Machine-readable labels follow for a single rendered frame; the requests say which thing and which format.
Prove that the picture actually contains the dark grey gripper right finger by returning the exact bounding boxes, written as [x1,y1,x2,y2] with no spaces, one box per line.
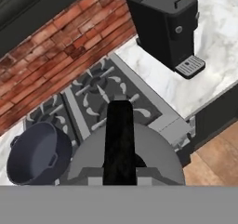
[135,166,156,187]

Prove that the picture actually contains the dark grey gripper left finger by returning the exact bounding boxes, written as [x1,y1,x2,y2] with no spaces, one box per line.
[67,166,105,187]

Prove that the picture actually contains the grey kettle with black handle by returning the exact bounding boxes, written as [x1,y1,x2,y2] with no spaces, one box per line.
[70,99,186,187]

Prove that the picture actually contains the grey stove with black burners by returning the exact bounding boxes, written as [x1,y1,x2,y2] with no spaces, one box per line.
[22,52,197,187]

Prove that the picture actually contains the dark blue pot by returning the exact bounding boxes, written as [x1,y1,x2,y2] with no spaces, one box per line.
[6,121,74,186]

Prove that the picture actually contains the dark green base cupboard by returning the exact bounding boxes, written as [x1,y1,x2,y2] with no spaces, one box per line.
[185,83,238,152]

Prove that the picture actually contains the black coffee machine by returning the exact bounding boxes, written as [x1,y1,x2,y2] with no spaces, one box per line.
[119,0,206,80]

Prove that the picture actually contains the dark green wall cupboard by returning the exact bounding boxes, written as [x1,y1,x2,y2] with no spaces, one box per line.
[0,0,96,59]

